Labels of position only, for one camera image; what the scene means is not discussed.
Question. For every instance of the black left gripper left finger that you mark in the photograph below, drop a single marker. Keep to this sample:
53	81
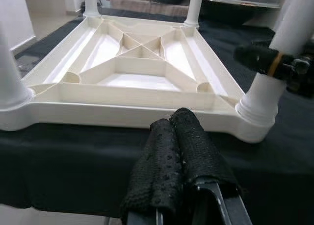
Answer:
154	173

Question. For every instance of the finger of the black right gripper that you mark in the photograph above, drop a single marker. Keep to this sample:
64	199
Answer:
257	59

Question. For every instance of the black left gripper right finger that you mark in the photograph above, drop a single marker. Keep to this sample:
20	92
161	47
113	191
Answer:
198	149

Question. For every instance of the white plastic children table top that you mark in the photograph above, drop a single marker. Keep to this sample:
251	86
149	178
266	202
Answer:
137	92

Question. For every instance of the black wok with steel rim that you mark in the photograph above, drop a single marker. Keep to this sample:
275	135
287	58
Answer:
220	10

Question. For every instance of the black table cloth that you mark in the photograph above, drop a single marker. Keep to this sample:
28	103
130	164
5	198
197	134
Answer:
73	161

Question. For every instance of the beige woven cloth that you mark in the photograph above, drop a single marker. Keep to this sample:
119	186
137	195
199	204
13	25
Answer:
147	8

